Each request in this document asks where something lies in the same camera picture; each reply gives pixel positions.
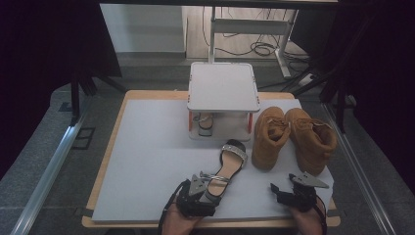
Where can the dark curtain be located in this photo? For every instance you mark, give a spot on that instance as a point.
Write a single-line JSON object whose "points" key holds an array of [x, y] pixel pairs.
{"points": [[385, 81], [39, 65]]}

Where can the aluminium rail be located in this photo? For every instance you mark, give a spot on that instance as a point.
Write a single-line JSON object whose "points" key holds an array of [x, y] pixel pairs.
{"points": [[359, 176], [49, 176]]}

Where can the person's right hand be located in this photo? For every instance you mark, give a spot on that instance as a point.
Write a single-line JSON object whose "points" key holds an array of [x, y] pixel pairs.
{"points": [[310, 223]]}

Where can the person's left hand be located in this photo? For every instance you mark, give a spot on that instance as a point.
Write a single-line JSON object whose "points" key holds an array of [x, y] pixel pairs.
{"points": [[177, 225]]}

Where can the white power strip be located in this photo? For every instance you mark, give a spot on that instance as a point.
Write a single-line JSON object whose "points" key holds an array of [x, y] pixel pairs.
{"points": [[306, 79]]}

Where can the black tripod stand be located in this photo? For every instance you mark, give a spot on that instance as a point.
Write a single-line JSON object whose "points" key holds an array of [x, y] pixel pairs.
{"points": [[75, 94]]}

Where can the white metal desk frame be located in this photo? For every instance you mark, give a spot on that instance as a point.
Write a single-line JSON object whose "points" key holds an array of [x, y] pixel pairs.
{"points": [[251, 26]]}

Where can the tan suede boot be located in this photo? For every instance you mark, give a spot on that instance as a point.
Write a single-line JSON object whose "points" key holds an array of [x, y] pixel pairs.
{"points": [[266, 147], [310, 153]]}

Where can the white two-tier shoe rack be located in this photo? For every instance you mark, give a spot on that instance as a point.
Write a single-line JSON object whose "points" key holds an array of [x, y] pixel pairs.
{"points": [[221, 84]]}

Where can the black metal stand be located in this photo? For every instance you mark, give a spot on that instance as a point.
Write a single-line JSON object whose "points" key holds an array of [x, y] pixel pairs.
{"points": [[341, 107]]}

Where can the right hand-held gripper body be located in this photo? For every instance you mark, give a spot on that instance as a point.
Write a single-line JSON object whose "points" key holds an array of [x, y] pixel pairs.
{"points": [[303, 196]]}

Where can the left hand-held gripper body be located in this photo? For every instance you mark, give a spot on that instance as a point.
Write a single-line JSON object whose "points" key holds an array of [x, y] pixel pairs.
{"points": [[192, 202]]}

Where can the light grey foam mat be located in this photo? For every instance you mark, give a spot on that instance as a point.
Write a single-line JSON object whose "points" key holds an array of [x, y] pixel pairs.
{"points": [[150, 160]]}

